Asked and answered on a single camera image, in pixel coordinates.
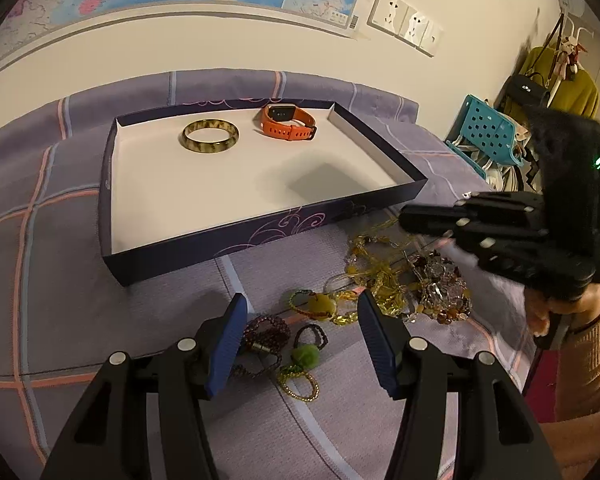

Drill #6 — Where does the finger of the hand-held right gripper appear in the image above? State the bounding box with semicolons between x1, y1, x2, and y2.
399;192;551;236
449;231;600;287

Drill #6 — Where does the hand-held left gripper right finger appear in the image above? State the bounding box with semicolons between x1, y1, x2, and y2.
356;289;563;480

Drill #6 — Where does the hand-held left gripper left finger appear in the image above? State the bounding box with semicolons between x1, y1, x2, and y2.
40;292;248;480

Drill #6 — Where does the dark purple bead bracelet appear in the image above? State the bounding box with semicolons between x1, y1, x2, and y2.
230;314;293;380

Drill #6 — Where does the yellow bead necklace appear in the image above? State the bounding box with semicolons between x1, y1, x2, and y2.
330;215;423;326

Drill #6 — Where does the yellow-green bead bracelet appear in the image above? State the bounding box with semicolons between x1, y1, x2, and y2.
277;362;321;403

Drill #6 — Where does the yellow pendant bead bracelet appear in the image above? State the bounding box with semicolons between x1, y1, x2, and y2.
288;289;361;327

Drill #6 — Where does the brown crystal bead bracelet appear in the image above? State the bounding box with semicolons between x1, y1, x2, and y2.
412;254;468;301

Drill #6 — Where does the dark blue jewelry box tray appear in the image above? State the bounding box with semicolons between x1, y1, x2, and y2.
98;99;428;287

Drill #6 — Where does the person's right hand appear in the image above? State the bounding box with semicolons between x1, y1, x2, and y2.
524;285;600;337

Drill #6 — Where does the teal plastic chair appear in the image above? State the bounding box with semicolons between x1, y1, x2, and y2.
445;94;526;171

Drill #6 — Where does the yellow hanging garment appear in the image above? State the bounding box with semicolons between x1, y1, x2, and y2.
502;47;600;121

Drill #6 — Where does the black handbag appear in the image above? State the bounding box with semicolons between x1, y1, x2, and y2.
505;74;551;108

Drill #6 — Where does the white coat rack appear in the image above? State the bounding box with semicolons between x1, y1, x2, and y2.
555;0;595;86

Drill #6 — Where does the tortoiseshell bangle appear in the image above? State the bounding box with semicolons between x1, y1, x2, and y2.
181;119;241;154

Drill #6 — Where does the orange smart watch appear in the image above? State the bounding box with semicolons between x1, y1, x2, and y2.
259;103;318;141

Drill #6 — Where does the green pompom hair tie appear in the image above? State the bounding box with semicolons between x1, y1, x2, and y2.
290;323;329;367

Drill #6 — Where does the white wall socket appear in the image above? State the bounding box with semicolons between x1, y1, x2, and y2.
367;0;406;36
395;7;431;46
417;20;443;58

